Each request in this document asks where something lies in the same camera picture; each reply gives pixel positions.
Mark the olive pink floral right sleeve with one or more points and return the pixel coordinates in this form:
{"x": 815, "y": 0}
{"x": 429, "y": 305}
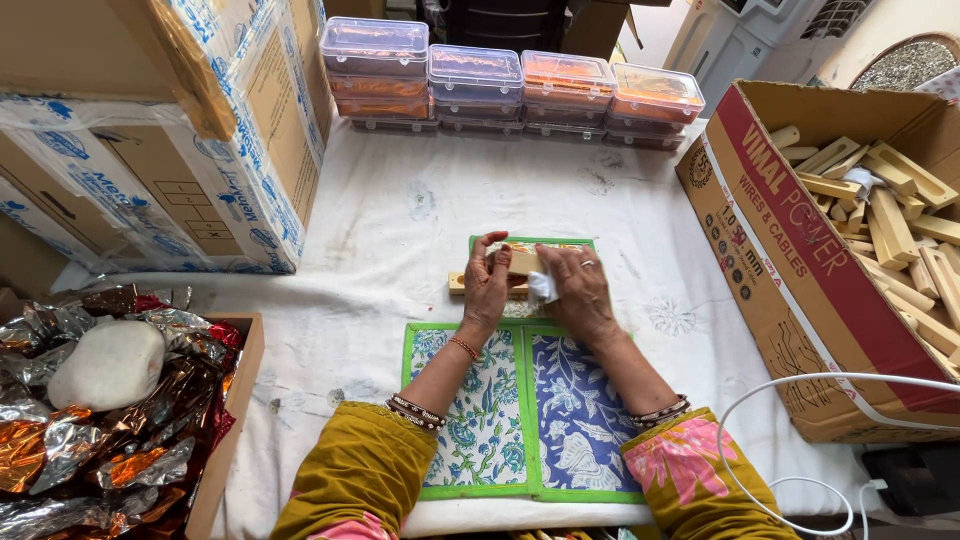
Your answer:
{"x": 697, "y": 480}

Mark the stack of clear plastic boxes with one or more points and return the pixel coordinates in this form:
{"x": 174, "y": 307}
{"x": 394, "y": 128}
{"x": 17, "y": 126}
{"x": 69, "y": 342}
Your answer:
{"x": 480, "y": 86}

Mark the white rounded lump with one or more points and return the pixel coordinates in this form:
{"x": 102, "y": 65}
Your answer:
{"x": 109, "y": 366}

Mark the low carton with blue-print tape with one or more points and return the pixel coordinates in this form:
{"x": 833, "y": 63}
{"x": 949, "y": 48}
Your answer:
{"x": 150, "y": 202}

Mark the white wiping cloth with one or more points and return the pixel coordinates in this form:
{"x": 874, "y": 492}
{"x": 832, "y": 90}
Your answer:
{"x": 543, "y": 289}

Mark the open brown cardboard box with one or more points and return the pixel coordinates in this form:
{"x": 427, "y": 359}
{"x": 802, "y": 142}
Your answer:
{"x": 596, "y": 26}

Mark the green-edged blue floral mat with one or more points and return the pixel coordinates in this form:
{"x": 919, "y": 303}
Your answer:
{"x": 574, "y": 427}

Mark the white table sheet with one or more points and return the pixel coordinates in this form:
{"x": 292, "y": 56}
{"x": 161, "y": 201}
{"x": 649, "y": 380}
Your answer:
{"x": 375, "y": 225}

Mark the tall carton with blue-print tape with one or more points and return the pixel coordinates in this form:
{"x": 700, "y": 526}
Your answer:
{"x": 277, "y": 97}

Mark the person's right hand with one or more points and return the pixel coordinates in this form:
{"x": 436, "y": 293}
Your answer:
{"x": 585, "y": 300}

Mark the right wrist bangles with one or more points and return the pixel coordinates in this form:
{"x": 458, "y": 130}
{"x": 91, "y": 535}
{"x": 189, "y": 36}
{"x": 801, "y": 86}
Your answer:
{"x": 660, "y": 412}

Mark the person's left hand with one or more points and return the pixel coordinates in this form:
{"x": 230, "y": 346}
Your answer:
{"x": 484, "y": 292}

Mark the heap of wooden blocks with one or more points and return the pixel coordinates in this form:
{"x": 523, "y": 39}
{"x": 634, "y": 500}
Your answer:
{"x": 892, "y": 225}

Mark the person's right fingers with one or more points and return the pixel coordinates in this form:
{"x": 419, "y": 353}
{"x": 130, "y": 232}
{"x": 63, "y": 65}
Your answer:
{"x": 570, "y": 262}

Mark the left wrist bangles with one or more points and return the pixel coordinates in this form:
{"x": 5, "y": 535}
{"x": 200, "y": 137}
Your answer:
{"x": 415, "y": 412}

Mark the crumpled white rag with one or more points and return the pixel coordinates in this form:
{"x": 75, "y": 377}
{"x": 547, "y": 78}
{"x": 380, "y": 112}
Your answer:
{"x": 862, "y": 180}

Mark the light wooden block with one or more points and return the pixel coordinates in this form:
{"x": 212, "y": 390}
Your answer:
{"x": 525, "y": 262}

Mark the white air cooler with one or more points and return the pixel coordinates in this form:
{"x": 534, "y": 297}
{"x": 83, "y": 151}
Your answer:
{"x": 750, "y": 37}

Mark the green-edged white floral mat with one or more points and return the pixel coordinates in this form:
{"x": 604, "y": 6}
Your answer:
{"x": 476, "y": 420}

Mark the wrist bangles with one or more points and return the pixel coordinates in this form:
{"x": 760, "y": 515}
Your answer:
{"x": 660, "y": 412}
{"x": 415, "y": 412}

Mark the black plastic stool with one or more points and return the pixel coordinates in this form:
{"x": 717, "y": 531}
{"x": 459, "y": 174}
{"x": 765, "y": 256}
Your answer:
{"x": 502, "y": 22}

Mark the red printed cardboard box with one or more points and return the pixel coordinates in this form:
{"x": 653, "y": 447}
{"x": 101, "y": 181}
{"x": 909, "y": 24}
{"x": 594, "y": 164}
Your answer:
{"x": 787, "y": 262}

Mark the heap of shiny foil wrappers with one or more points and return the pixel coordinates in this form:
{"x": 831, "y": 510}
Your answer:
{"x": 112, "y": 457}

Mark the round woven tray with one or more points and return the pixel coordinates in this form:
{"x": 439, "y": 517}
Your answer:
{"x": 904, "y": 64}

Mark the green-edged orange floral mat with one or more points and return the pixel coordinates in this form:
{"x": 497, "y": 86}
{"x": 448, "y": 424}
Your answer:
{"x": 525, "y": 306}

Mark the plain brown carton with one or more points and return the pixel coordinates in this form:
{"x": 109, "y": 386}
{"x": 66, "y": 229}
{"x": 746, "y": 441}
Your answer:
{"x": 75, "y": 45}

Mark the olive left sleeve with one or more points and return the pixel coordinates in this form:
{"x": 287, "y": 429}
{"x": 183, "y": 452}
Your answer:
{"x": 352, "y": 480}

